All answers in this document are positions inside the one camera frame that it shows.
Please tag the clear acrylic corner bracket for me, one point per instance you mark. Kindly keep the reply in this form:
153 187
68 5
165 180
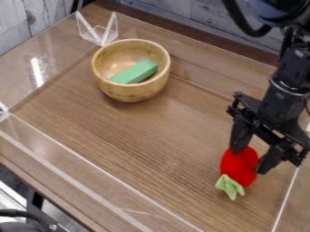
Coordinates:
98 35

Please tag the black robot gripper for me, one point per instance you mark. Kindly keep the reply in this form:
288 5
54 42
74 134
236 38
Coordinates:
271 119

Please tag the black table leg bracket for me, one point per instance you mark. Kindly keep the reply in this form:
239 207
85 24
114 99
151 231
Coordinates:
22 216

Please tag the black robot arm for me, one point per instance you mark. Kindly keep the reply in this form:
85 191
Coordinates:
289 16

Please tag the wooden bowl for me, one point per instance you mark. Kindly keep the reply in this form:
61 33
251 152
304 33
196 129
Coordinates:
116 56

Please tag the red plush strawberry toy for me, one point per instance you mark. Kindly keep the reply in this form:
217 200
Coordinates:
236 172

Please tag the green rectangular block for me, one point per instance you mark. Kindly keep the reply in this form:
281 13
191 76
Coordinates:
134 73

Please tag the clear acrylic tray wall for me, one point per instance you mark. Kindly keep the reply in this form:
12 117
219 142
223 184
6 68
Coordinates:
94 197

